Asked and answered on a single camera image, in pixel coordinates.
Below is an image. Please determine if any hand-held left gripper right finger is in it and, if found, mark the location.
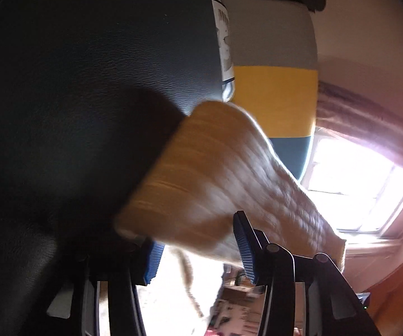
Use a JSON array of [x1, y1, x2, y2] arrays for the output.
[[233, 211, 382, 336]]

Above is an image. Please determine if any grey yellow teal chair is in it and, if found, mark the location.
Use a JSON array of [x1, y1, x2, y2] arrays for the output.
[[221, 0, 320, 183]]

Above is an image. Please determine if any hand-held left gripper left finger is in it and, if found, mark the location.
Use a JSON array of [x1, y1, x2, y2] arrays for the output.
[[48, 240, 163, 336]]

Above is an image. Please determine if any cream knit sweater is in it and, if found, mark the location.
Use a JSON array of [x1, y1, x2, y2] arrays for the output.
[[98, 101, 347, 336]]

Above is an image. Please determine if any bright window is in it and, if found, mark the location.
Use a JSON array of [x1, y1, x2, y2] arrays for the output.
[[299, 136, 403, 234]]

